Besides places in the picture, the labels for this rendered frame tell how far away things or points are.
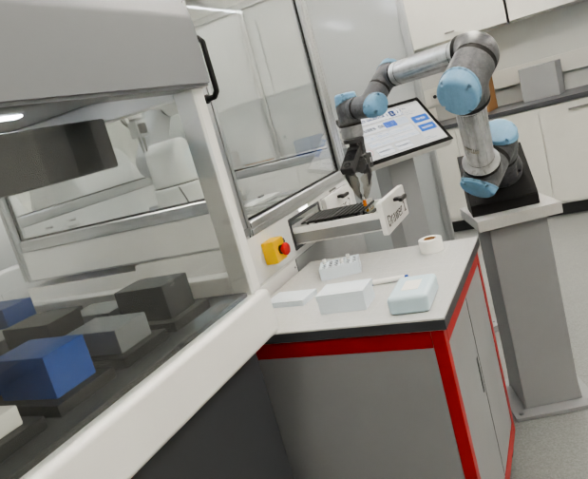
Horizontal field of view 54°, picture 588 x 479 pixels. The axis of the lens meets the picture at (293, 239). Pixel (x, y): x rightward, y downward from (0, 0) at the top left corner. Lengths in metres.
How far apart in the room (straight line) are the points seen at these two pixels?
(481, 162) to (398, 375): 0.76
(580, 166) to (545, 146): 0.29
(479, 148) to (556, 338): 0.82
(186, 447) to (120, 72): 0.68
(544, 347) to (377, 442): 0.96
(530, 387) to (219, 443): 1.39
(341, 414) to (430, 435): 0.22
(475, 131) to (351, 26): 2.05
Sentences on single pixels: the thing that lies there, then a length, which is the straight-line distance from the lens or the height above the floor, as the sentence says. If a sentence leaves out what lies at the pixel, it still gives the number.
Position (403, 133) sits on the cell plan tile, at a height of 1.05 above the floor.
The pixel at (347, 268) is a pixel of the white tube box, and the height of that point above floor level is 0.78.
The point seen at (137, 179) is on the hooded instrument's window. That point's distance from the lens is 1.02.
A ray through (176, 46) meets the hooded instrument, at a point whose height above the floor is 1.44.
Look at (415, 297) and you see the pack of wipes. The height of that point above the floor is 0.80.
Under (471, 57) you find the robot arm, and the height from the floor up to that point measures 1.28.
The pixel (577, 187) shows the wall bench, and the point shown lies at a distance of 4.90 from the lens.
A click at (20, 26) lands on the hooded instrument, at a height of 1.47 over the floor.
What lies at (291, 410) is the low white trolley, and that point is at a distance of 1.56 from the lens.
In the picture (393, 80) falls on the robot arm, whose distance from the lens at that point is 1.93.
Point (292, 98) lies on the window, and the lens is 2.27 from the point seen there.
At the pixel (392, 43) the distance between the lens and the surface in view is 3.62.
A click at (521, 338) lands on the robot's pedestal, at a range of 2.25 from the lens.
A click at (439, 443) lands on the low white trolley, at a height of 0.44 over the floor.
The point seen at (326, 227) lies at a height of 0.88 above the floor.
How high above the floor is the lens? 1.24
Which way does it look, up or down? 11 degrees down
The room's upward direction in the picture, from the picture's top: 15 degrees counter-clockwise
